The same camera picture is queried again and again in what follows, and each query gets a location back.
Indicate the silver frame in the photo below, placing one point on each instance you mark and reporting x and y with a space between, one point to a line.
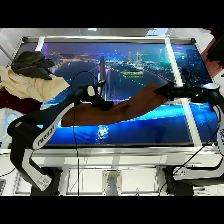
111 151

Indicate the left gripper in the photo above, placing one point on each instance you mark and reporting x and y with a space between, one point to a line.
104 104

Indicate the white garment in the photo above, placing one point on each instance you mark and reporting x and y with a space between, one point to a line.
7 125

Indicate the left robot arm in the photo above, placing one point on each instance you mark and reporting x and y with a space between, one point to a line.
36 128

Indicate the dark red garment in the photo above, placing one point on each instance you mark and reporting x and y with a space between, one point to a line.
18 103

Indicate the brown shirt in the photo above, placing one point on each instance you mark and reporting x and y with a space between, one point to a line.
133 106

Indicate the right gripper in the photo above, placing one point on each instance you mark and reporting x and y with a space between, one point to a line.
173 91

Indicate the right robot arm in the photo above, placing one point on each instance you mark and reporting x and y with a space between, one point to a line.
213 96

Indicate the cream garment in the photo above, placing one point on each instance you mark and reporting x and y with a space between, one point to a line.
28 85

